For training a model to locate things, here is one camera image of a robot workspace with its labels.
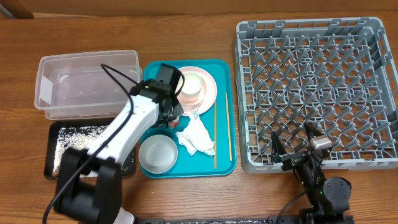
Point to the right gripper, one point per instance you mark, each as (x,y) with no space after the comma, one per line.
(298,156)

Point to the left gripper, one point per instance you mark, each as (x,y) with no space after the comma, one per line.
(178,110)

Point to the red foil snack wrapper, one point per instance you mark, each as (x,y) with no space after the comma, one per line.
(174,123)

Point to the white napkin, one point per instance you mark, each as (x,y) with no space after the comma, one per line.
(195,137)

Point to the grey metal bowl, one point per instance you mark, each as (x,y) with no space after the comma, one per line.
(158,154)

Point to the white paper cup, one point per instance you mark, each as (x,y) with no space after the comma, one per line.
(191,84)

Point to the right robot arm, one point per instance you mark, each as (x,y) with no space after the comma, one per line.
(328,197)

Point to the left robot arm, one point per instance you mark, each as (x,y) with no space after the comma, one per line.
(89,184)

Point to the grey dishwasher rack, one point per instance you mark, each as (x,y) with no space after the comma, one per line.
(337,74)

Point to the small pink saucer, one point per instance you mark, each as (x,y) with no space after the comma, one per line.
(186,100)

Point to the large pink plate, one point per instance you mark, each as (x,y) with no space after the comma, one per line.
(210,95)

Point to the teal serving tray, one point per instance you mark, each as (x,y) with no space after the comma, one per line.
(201,165)

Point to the right wooden chopstick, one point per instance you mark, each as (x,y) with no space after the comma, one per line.
(228,127)

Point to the wooden chopstick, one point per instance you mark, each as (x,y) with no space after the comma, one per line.
(215,136)
(228,127)

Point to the left wooden chopstick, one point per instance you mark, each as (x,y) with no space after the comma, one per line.
(215,136)

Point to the spilled rice and food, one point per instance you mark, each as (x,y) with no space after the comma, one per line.
(76,137)

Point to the clear plastic storage bin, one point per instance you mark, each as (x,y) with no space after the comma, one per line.
(74,86)

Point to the black plastic tray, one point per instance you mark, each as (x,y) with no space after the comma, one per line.
(69,123)

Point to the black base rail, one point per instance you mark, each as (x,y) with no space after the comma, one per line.
(269,220)

